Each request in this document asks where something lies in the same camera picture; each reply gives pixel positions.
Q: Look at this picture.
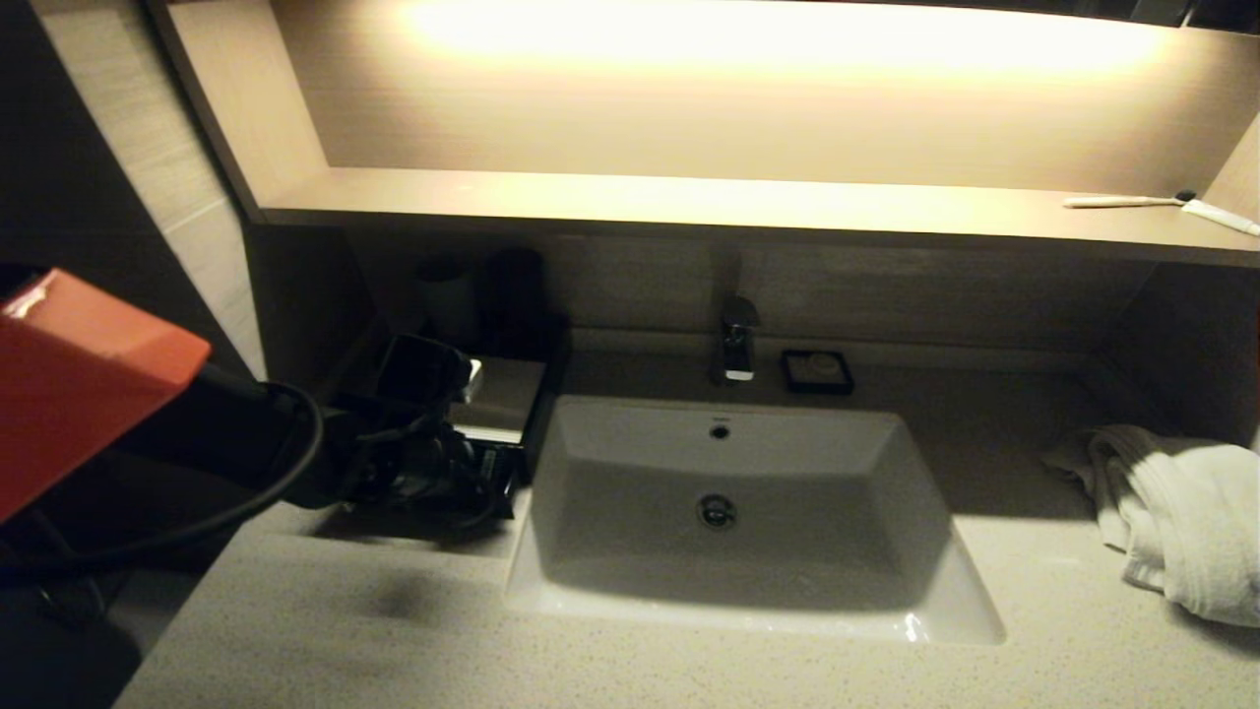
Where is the dark brown cup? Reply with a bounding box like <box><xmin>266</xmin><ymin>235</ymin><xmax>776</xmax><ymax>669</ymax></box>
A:
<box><xmin>484</xmin><ymin>246</ymin><xmax>548</xmax><ymax>357</ymax></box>

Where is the pale grey cup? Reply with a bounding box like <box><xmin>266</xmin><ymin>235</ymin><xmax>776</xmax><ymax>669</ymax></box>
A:
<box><xmin>417</xmin><ymin>258</ymin><xmax>481</xmax><ymax>341</ymax></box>

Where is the white ceramic sink basin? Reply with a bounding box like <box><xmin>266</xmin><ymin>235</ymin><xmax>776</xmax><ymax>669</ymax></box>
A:
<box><xmin>505</xmin><ymin>394</ymin><xmax>1007</xmax><ymax>647</ymax></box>

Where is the chrome faucet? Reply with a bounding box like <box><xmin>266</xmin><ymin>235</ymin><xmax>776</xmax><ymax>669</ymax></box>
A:
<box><xmin>711</xmin><ymin>241</ymin><xmax>764</xmax><ymax>384</ymax></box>

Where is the black soap dish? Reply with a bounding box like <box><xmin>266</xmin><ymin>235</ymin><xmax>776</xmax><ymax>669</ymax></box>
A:
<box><xmin>781</xmin><ymin>348</ymin><xmax>855</xmax><ymax>397</ymax></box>

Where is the warm LED light strip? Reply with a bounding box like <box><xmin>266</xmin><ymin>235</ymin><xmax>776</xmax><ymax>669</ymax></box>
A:
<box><xmin>404</xmin><ymin>0</ymin><xmax>1172</xmax><ymax>82</ymax></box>

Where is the white toothbrush black head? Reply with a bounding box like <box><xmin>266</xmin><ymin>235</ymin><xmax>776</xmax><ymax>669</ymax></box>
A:
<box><xmin>1063</xmin><ymin>189</ymin><xmax>1197</xmax><ymax>211</ymax></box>

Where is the white terry towel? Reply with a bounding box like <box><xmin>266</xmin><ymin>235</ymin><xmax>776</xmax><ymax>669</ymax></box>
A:
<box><xmin>1041</xmin><ymin>423</ymin><xmax>1260</xmax><ymax>629</ymax></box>

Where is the white toothpaste tube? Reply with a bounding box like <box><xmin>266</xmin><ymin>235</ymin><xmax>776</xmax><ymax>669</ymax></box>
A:
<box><xmin>1179</xmin><ymin>199</ymin><xmax>1260</xmax><ymax>238</ymax></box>

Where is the wooden wall shelf niche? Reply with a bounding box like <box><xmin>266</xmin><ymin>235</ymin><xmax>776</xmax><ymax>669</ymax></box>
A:
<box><xmin>148</xmin><ymin>0</ymin><xmax>1260</xmax><ymax>269</ymax></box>

